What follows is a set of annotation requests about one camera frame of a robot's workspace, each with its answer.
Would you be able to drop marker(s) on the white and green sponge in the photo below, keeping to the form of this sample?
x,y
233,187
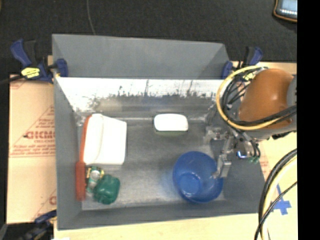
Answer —
x,y
171,123

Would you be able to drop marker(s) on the small green and silver can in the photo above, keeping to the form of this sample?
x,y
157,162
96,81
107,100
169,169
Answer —
x,y
94,177

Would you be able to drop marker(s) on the white box with orange edge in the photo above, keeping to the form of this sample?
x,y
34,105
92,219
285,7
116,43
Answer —
x,y
107,141

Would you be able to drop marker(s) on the blue plastic bowl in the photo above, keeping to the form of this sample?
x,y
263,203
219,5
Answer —
x,y
192,181

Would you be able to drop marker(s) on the brown cardboard board, red print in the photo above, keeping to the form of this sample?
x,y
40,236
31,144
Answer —
x,y
30,164

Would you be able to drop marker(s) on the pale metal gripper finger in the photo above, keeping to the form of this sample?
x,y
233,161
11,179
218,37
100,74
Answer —
x,y
226,169
219,166

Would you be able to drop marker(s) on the red-brown flat block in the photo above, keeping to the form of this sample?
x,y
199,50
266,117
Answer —
x,y
80,181

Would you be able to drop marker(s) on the grey metal bin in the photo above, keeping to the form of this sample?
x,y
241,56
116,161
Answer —
x,y
150,159

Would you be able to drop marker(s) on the dark green plastic toy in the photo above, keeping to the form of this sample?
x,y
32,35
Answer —
x,y
107,190

